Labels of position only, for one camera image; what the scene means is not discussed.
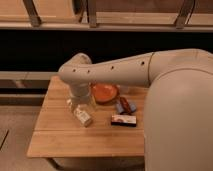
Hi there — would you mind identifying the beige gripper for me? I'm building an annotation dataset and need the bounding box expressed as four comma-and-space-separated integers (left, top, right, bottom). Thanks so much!
69, 83, 95, 112

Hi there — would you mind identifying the orange ceramic bowl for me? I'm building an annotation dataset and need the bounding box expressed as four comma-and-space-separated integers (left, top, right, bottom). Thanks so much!
91, 83, 118, 103

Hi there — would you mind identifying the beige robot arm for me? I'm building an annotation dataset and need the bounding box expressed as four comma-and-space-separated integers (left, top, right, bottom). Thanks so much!
58, 49, 213, 171

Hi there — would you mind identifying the white box on table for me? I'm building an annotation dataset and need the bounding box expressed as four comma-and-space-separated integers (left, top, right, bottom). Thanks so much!
67, 99, 92, 127

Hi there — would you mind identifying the dark rectangular snack box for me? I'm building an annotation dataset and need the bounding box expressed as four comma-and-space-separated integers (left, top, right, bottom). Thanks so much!
111, 115, 137, 127

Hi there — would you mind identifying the wooden table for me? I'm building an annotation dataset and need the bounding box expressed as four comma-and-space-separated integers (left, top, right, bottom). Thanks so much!
27, 76, 147, 158

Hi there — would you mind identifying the wooden shelf with brackets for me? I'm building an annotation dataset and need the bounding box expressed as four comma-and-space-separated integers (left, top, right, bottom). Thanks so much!
0, 0, 213, 32

